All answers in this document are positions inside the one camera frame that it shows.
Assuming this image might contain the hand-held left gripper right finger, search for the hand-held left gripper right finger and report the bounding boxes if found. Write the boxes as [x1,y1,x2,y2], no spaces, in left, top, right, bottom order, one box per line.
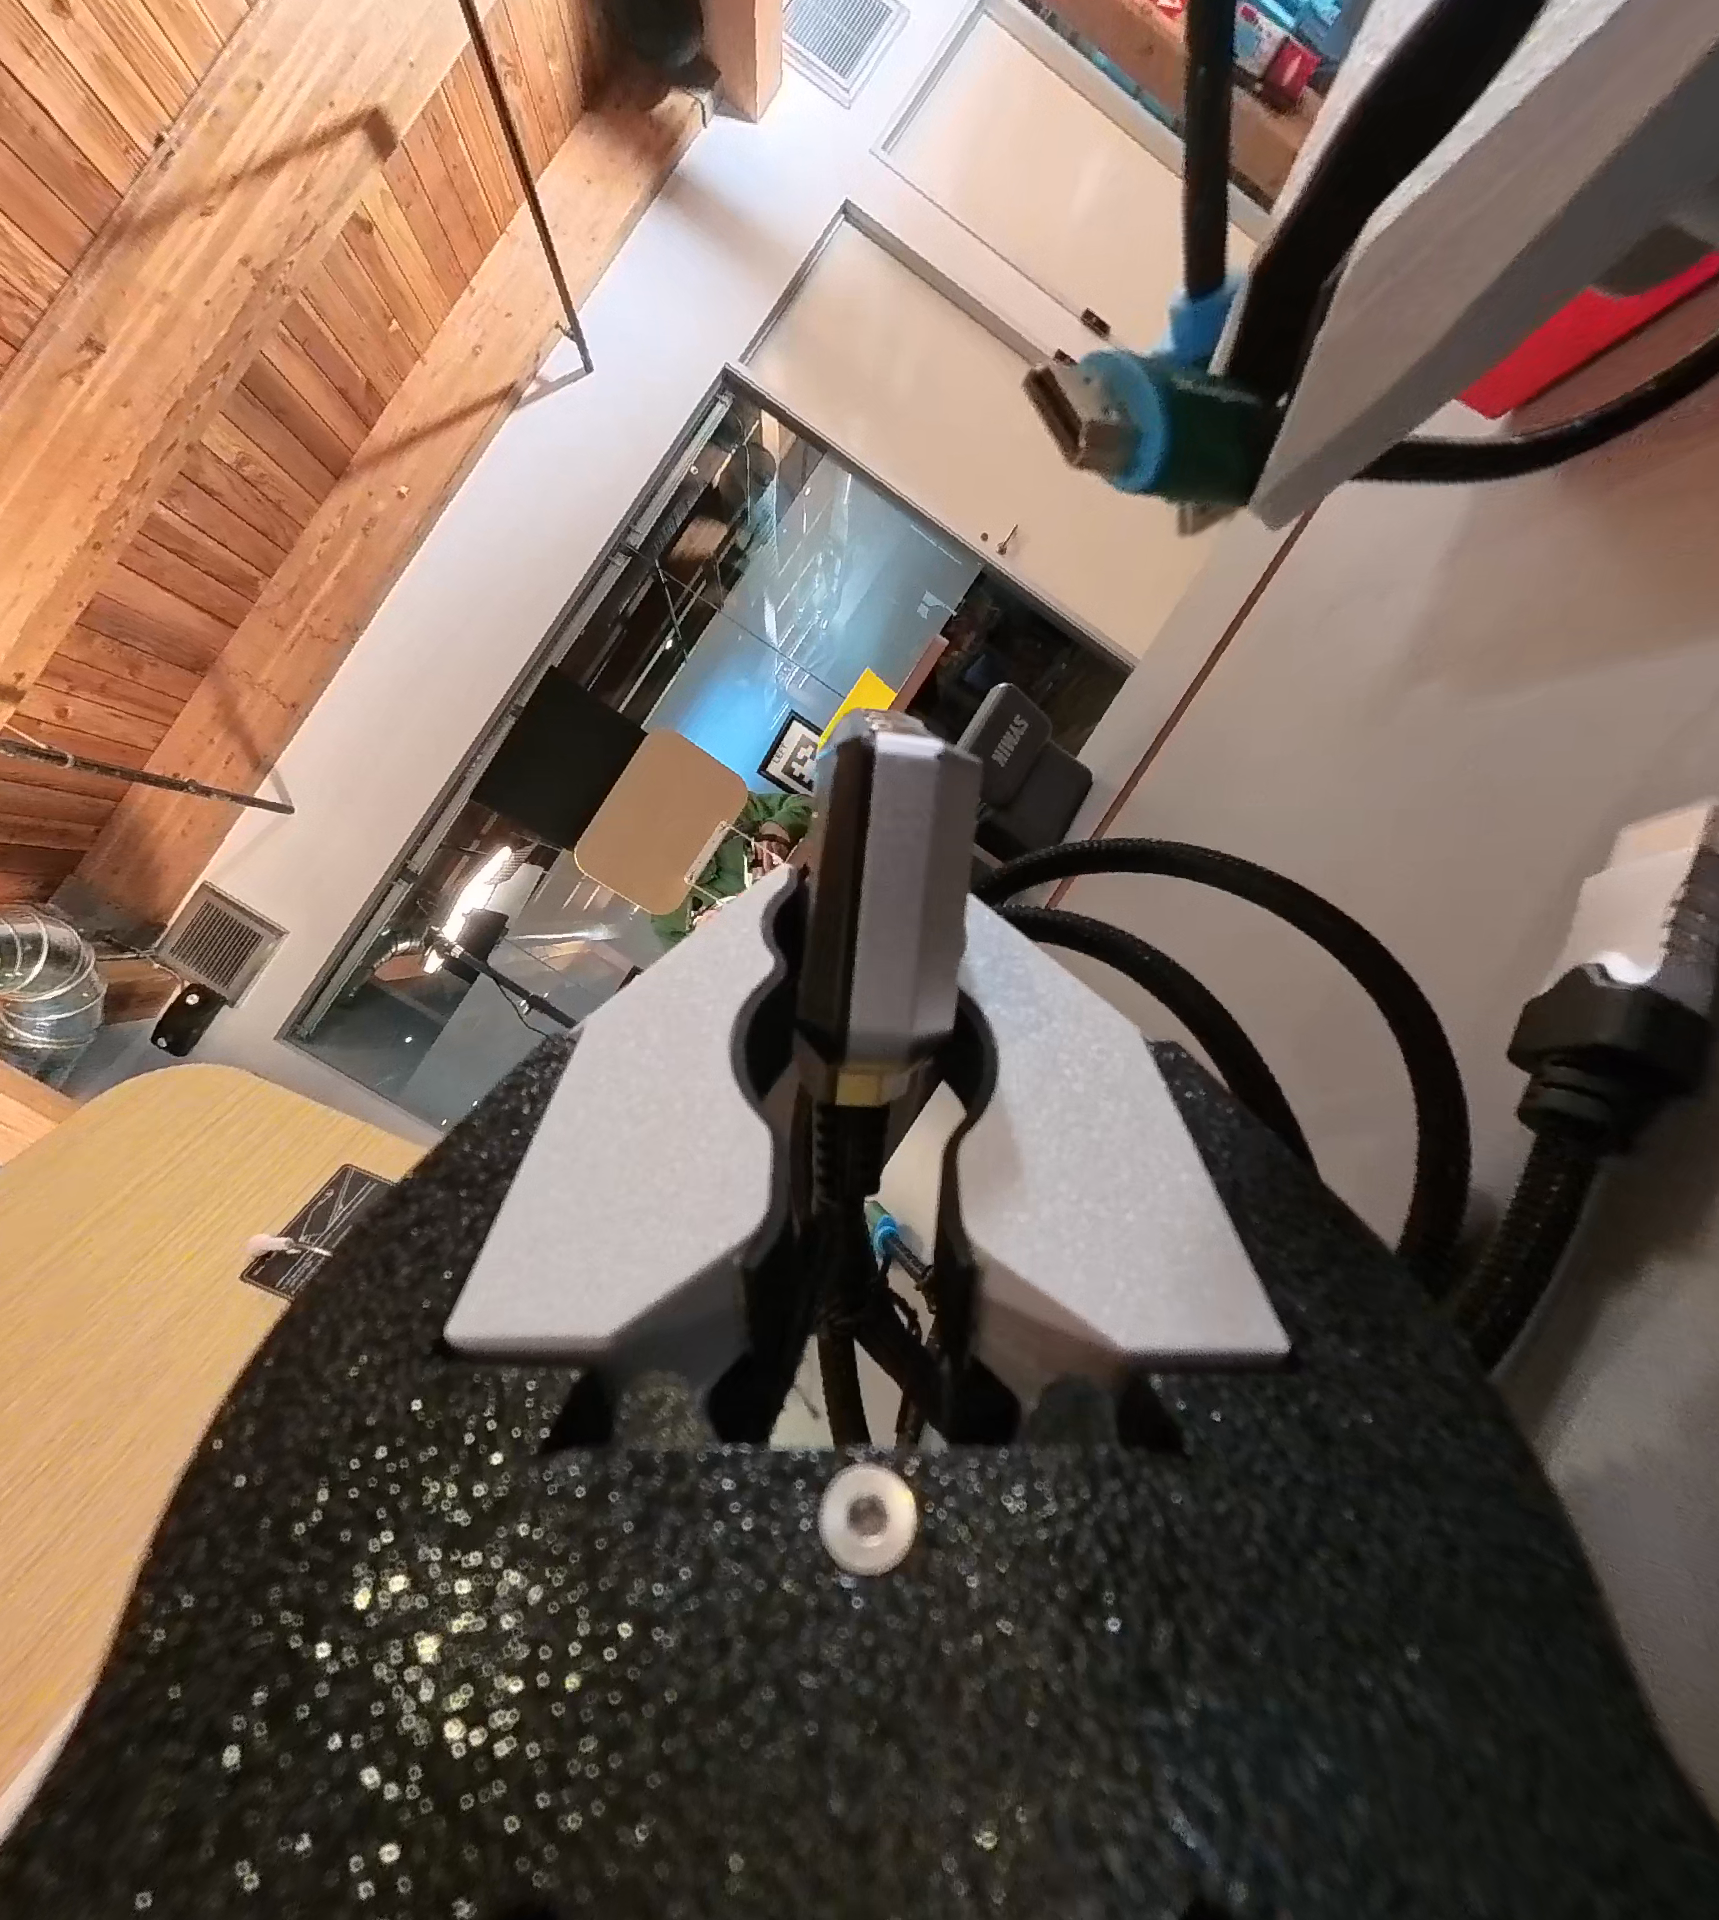
[942,895,1294,1394]

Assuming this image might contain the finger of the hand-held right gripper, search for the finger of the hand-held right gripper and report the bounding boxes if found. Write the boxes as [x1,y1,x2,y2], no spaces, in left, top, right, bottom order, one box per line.
[1226,0,1719,536]
[1214,0,1533,361]

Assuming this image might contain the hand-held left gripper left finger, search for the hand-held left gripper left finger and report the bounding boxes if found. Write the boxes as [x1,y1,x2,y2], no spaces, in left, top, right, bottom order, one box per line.
[443,867,804,1394]

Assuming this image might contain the red storage bin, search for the red storage bin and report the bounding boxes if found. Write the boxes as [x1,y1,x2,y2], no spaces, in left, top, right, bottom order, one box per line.
[1456,254,1719,427]

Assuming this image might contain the grey adapter hub braided cable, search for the grey adapter hub braided cable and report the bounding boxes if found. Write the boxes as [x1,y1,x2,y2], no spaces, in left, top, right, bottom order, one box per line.
[801,712,1719,1447]

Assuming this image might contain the black light stand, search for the black light stand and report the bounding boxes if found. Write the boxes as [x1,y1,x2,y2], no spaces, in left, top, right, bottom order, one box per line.
[423,903,578,1038]

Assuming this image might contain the white double door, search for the white double door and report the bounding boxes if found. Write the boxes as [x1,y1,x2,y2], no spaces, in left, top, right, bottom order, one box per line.
[871,0,1266,244]

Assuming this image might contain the black label sticker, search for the black label sticker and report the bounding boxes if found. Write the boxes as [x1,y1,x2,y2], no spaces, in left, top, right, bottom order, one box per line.
[242,1165,388,1294]

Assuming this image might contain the black hard case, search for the black hard case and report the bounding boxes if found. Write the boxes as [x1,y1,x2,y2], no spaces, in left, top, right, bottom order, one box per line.
[1017,746,1096,847]
[969,684,1051,819]

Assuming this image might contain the wooden stand board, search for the wooden stand board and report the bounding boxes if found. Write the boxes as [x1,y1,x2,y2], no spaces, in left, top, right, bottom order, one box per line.
[0,1057,427,1898]

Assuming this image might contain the glass partition window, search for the glass partition window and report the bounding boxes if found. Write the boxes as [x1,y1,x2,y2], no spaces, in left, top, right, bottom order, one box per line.
[275,369,1136,1135]

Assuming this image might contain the black wall panel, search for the black wall panel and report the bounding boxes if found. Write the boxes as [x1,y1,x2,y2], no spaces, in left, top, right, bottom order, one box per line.
[477,675,646,841]

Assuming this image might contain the wall vent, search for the wall vent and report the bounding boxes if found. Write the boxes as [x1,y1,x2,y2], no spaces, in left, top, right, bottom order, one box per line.
[788,0,910,81]
[153,882,291,1003]

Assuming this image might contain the white door with lever handle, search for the white door with lever handle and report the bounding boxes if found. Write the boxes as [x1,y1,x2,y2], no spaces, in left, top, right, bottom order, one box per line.
[738,200,1204,658]

